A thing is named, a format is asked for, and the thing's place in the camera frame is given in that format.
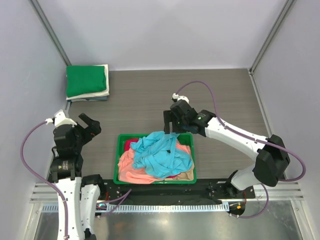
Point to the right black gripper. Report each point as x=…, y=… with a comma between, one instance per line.
x=169, y=116

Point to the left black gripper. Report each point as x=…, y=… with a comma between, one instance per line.
x=92, y=129

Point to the green plastic bin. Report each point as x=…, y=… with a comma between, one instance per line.
x=185, y=142

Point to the light blue t shirt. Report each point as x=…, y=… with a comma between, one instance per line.
x=158, y=155

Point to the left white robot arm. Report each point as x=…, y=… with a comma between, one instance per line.
x=77, y=194

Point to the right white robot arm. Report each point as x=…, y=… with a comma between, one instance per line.
x=270, y=159

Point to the folded grey blue t shirt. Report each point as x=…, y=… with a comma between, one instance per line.
x=89, y=99

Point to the folded cream t shirt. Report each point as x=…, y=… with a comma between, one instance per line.
x=106, y=87

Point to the folded green t shirt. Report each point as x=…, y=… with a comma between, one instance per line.
x=85, y=81

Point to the red t shirt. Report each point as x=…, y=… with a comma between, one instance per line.
x=127, y=144

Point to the beige t shirt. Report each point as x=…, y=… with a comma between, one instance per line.
x=183, y=176

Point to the salmon pink t shirt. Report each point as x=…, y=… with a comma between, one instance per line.
x=127, y=173

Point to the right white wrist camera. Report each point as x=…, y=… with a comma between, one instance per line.
x=176, y=97

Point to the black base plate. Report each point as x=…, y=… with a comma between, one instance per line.
x=207, y=191

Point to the aluminium rail front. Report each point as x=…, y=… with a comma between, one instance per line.
x=285, y=191

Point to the white slotted cable duct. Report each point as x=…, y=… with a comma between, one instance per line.
x=224, y=207

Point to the left aluminium frame post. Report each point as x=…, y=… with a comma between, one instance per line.
x=50, y=31

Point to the aluminium frame post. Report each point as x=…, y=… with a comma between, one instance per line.
x=288, y=5
x=50, y=31

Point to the right aluminium frame post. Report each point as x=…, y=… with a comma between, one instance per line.
x=288, y=5

